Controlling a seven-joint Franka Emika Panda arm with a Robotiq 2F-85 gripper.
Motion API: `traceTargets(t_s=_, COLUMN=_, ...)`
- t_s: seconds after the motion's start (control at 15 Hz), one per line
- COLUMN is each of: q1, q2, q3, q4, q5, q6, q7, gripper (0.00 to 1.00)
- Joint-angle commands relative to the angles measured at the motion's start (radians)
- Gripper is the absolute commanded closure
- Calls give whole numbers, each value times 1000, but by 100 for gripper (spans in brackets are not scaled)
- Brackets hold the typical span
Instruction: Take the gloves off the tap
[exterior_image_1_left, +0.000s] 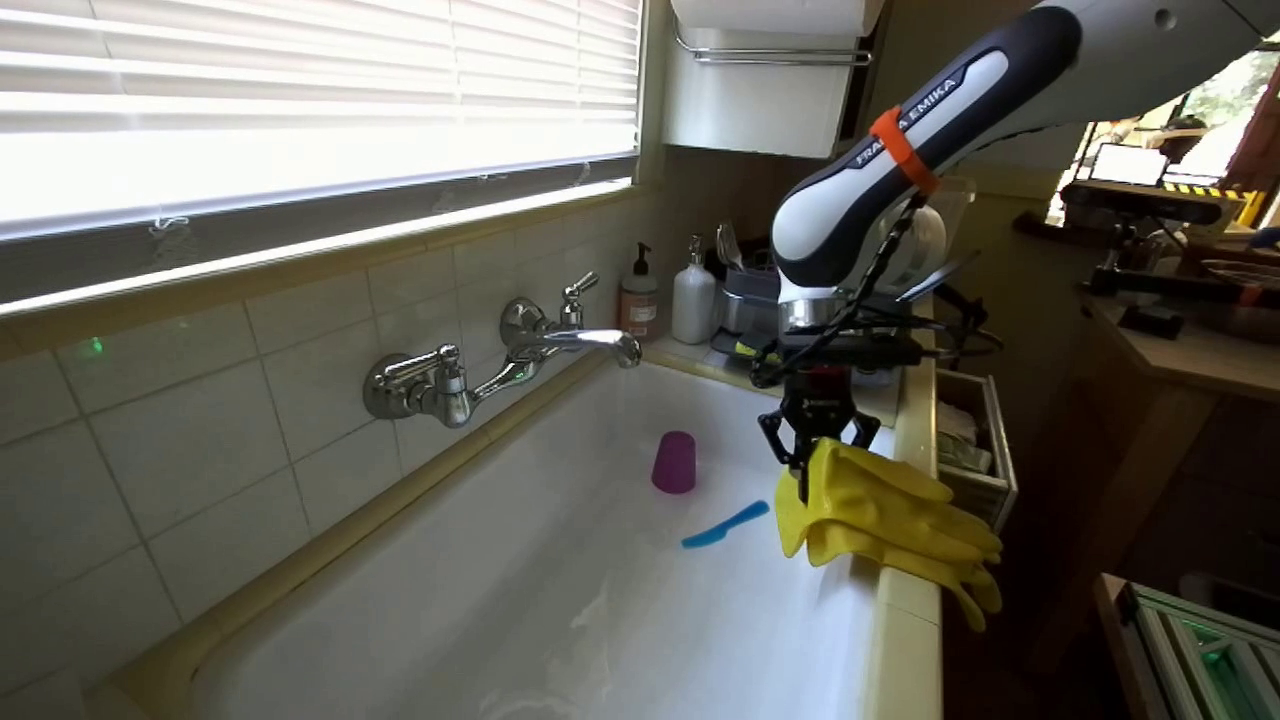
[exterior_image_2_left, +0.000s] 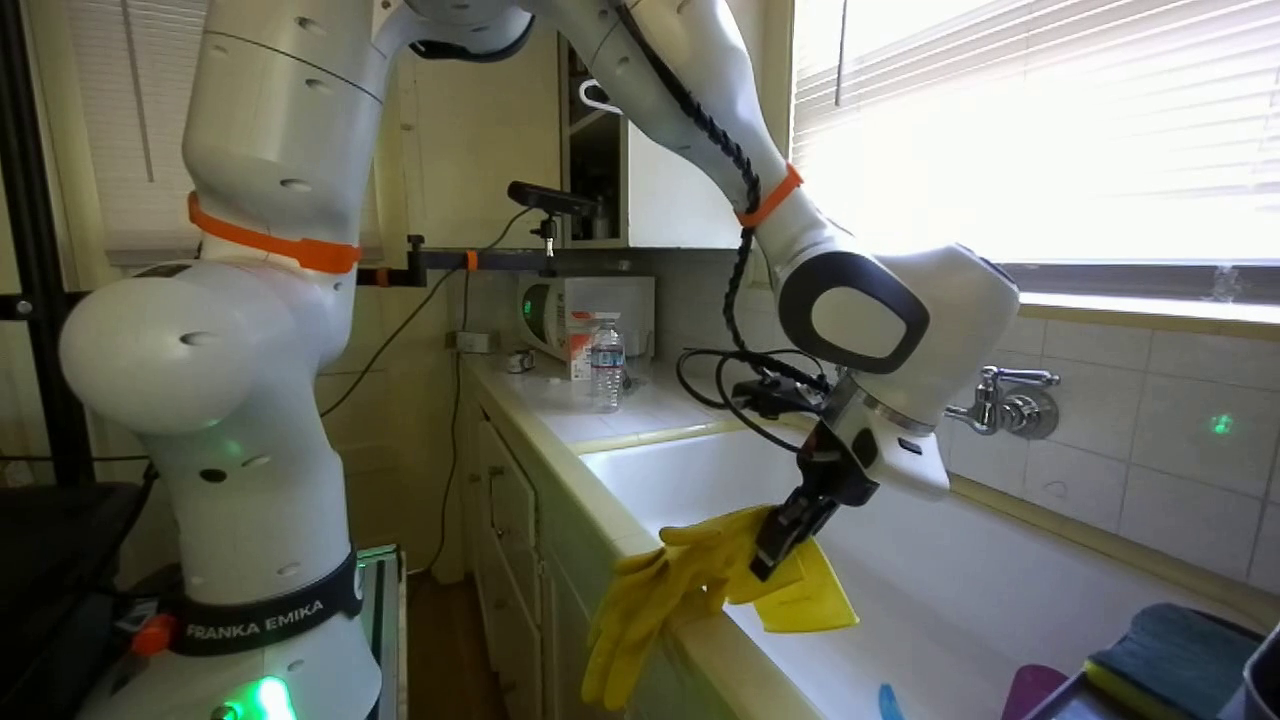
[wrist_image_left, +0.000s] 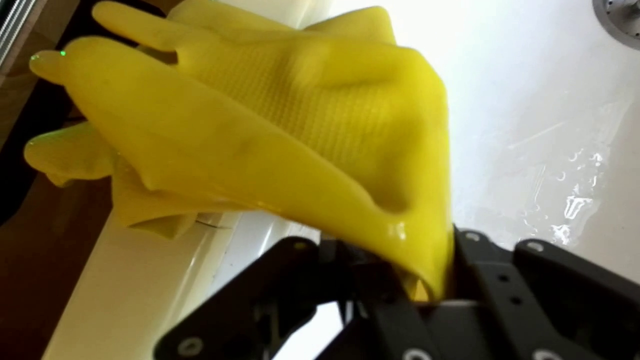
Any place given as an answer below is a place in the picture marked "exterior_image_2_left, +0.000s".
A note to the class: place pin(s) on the purple plastic cup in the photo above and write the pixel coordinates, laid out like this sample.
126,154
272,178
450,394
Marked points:
1033,692

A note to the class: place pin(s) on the blue folded cloth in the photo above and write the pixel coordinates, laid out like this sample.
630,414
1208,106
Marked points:
1183,663

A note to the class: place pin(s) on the white ceramic sink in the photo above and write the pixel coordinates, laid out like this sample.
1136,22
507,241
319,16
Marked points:
934,625

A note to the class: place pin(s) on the black side table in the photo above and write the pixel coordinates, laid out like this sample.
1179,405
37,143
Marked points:
52,584

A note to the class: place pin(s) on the white clothes hanger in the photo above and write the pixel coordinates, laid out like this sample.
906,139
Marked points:
597,97

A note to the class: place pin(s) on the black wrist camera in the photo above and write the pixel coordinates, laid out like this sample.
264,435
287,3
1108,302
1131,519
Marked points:
772,396

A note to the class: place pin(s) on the wide white window blind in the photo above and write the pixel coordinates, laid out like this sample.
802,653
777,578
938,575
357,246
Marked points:
1134,134

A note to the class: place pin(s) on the chrome wall tap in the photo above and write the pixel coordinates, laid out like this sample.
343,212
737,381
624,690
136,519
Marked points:
1013,401

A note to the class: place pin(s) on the black clamp bar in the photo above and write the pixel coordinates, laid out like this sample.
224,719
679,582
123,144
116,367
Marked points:
443,263

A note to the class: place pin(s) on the red white carton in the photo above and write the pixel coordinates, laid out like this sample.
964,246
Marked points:
579,353

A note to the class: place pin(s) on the pale kitchen base cabinet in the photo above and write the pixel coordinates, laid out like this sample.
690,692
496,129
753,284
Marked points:
534,561

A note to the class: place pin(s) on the black camera on bar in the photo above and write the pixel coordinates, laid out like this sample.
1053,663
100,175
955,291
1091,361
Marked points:
546,202

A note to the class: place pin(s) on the black vertical stand pole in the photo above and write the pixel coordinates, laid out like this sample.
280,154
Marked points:
32,241

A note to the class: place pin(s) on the green edged robot cart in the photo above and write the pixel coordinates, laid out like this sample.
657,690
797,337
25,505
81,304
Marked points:
385,625

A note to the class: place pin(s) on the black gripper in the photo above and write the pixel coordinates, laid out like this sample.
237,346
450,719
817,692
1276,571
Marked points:
836,464

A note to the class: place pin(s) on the grey dish container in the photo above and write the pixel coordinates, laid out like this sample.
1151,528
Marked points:
1262,684

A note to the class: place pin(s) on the narrow white window blind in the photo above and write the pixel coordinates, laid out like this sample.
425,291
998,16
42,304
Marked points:
126,123

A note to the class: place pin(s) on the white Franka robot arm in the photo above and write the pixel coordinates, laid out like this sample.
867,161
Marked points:
252,385

